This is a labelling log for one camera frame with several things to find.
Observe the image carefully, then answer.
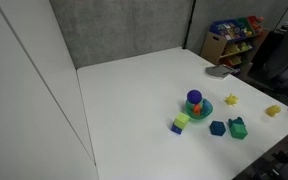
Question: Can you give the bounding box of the yellow-green block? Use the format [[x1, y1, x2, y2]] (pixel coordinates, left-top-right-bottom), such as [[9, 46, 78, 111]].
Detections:
[[173, 112, 191, 130]]

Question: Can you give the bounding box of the yellow spiky toy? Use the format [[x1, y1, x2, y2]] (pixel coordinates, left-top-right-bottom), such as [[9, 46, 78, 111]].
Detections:
[[224, 93, 240, 107]]

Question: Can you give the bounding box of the orange toy figure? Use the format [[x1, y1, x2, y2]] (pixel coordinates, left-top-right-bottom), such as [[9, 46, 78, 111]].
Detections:
[[192, 103, 202, 116]]

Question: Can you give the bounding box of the light blue toy figure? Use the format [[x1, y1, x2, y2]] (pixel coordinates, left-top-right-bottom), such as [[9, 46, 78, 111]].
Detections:
[[201, 99, 214, 116]]

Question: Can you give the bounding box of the wooden toy shelf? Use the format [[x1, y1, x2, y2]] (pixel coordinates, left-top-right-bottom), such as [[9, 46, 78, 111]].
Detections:
[[199, 15, 271, 76]]

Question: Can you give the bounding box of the dark teal block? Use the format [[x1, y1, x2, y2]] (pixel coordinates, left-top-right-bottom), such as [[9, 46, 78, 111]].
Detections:
[[209, 120, 227, 137]]

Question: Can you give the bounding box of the teal toy figure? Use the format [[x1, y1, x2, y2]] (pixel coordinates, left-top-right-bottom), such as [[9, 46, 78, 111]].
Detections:
[[227, 116, 245, 128]]

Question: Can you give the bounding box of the yellow block at edge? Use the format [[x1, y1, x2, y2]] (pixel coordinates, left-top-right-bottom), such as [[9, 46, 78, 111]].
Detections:
[[265, 104, 282, 118]]

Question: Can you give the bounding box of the blue cube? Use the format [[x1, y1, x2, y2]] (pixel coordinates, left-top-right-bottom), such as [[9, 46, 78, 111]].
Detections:
[[170, 123, 184, 135]]

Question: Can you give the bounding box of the purple ball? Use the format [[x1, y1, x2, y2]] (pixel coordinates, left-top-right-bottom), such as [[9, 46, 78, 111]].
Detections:
[[186, 89, 203, 104]]

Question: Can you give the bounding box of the green bowl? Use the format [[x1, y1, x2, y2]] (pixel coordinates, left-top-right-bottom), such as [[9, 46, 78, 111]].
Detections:
[[184, 98, 214, 122]]

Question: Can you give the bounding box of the grey metal plate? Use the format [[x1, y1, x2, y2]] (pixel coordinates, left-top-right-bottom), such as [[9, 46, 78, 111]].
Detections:
[[205, 64, 235, 80]]

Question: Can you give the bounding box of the black partition pole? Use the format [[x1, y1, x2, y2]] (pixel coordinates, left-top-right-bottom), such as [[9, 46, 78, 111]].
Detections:
[[182, 0, 197, 50]]

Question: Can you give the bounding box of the blue storage bin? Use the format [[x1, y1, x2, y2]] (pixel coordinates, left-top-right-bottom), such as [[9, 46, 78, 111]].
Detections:
[[209, 19, 248, 42]]

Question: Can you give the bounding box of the green cube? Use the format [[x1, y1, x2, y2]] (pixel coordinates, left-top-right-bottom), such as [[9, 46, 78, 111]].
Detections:
[[229, 123, 249, 140]]

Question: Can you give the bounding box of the green storage bin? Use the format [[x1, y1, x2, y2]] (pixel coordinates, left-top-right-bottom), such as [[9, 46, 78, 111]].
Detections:
[[237, 16, 257, 37]]

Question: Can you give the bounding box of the red storage bin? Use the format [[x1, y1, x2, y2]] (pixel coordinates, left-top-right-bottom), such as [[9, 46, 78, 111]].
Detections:
[[247, 14, 266, 34]]

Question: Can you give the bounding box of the black office chair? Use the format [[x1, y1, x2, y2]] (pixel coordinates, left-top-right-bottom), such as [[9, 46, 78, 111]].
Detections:
[[250, 14, 288, 92]]

